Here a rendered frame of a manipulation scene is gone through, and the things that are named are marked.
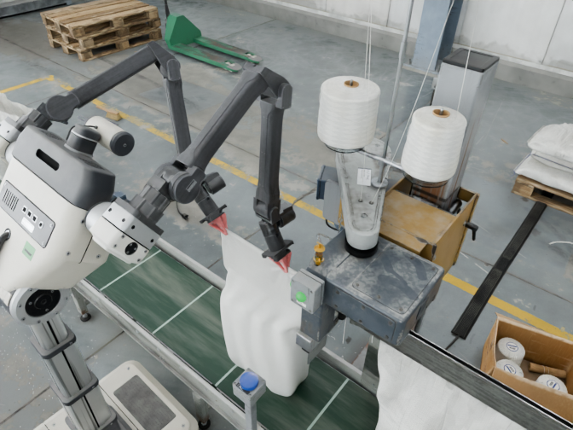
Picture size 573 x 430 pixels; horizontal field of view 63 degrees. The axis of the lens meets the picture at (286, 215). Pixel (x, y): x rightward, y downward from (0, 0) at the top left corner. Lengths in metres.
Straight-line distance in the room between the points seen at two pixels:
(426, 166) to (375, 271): 0.29
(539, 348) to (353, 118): 1.95
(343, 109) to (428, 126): 0.23
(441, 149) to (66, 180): 0.93
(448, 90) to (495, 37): 4.97
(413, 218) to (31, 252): 1.05
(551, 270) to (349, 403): 1.95
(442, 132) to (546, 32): 5.05
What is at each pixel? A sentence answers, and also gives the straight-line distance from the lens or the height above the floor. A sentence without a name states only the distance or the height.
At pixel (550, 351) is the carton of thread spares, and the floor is 0.13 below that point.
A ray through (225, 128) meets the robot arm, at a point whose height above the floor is 1.62.
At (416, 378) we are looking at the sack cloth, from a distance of 1.53.
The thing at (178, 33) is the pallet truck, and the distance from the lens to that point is 6.67.
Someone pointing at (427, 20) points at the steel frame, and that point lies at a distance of 6.09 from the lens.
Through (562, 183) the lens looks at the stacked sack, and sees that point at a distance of 4.09.
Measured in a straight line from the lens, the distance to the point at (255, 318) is 1.80.
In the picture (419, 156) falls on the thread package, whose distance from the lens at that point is 1.21.
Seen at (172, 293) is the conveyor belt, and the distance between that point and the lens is 2.48.
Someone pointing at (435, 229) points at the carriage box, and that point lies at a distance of 1.41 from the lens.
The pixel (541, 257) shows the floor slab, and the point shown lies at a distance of 3.66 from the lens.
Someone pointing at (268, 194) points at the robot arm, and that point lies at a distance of 1.42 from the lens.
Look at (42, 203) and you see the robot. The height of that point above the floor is 1.46.
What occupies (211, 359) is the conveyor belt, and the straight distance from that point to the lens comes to 2.21.
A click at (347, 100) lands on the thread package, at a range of 1.25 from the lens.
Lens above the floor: 2.20
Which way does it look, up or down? 39 degrees down
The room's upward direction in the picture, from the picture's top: 2 degrees clockwise
